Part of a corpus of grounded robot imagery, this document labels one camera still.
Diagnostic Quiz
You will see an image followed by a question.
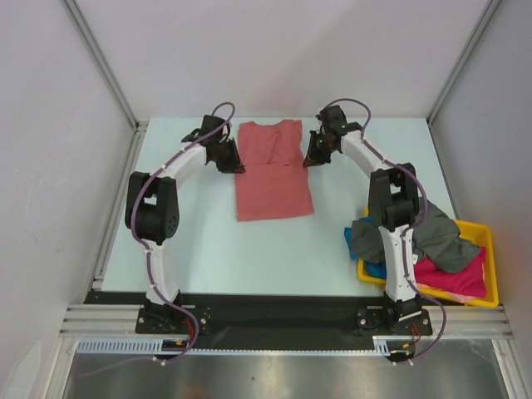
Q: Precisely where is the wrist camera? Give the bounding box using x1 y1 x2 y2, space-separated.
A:
317 105 347 132
200 115 231 141

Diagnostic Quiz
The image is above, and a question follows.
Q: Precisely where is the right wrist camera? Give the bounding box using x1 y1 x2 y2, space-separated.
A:
317 105 347 132

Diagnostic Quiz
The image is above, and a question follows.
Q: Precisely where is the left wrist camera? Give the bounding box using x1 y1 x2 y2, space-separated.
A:
200 115 231 141

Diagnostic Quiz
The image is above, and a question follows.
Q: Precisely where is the grey t shirt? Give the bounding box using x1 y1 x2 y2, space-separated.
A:
344 203 480 273

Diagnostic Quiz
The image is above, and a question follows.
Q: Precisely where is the salmon pink t shirt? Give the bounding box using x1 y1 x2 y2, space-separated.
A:
234 119 314 222

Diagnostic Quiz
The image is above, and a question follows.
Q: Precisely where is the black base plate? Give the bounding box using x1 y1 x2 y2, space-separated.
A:
85 292 432 345

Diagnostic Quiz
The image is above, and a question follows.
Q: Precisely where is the slotted cable duct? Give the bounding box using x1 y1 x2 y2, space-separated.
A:
76 336 414 357

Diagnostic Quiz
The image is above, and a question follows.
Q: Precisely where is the yellow plastic bin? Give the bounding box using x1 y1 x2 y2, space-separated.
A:
344 203 500 308

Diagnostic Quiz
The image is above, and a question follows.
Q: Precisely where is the right aluminium corner post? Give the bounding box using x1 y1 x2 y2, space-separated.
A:
426 0 503 128

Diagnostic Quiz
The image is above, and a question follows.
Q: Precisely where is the left aluminium corner post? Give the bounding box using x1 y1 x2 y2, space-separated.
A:
60 0 139 131

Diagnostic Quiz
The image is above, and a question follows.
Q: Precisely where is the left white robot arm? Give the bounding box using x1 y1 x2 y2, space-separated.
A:
125 115 245 333

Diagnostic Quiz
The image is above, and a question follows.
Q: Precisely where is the magenta t shirt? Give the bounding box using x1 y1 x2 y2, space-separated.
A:
414 247 488 303

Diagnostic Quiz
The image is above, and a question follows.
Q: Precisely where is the aluminium corner post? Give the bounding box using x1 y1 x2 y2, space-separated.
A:
60 0 139 131
426 0 503 128

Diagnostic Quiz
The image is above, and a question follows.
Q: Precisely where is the aluminium frame rail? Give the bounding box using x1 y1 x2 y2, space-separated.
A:
59 304 514 340

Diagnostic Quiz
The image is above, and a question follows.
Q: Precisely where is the blue t shirt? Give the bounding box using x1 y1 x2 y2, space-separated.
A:
343 227 387 279

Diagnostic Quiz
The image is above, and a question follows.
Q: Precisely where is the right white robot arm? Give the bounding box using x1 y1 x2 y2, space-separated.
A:
303 99 427 333

